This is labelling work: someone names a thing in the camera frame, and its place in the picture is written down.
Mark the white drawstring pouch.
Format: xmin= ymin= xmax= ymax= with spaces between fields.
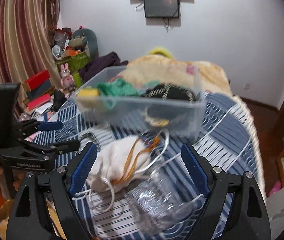
xmin=75 ymin=129 xmax=171 ymax=213

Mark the grey glitter bag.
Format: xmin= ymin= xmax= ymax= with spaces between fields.
xmin=125 ymin=171 xmax=205 ymax=236

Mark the black patterned cloth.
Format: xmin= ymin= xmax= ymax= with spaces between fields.
xmin=141 ymin=83 xmax=198 ymax=127

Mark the green knitted cloth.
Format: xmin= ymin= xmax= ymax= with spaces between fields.
xmin=95 ymin=77 xmax=160 ymax=98

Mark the blue white patterned bedspread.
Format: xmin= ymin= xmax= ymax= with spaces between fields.
xmin=34 ymin=93 xmax=265 ymax=239

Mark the red flat box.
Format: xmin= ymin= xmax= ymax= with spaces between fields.
xmin=22 ymin=70 xmax=50 ymax=92

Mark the pink bunny doll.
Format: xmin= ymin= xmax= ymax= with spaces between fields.
xmin=60 ymin=63 xmax=75 ymax=94

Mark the yellow sponge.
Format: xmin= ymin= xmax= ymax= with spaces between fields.
xmin=76 ymin=88 xmax=107 ymax=112

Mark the green cardboard box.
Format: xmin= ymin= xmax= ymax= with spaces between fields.
xmin=56 ymin=52 xmax=91 ymax=88

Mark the dark purple clothing pile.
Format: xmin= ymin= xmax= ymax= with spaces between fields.
xmin=79 ymin=52 xmax=129 ymax=83

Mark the clear plastic storage box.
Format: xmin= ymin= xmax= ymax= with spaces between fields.
xmin=71 ymin=66 xmax=206 ymax=141

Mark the pink plush toy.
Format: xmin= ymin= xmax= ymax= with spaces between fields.
xmin=268 ymin=180 xmax=282 ymax=197

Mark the beige plush blanket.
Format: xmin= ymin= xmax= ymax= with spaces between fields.
xmin=118 ymin=55 xmax=233 ymax=97

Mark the grey green plush toy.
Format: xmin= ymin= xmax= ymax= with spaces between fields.
xmin=69 ymin=28 xmax=99 ymax=59

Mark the striped pink brown curtain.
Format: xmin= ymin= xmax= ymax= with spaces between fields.
xmin=0 ymin=0 xmax=61 ymax=88

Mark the yellow green pillow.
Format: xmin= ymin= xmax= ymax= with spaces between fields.
xmin=148 ymin=46 xmax=174 ymax=59

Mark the small wall monitor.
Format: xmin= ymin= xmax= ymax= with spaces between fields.
xmin=143 ymin=0 xmax=180 ymax=18

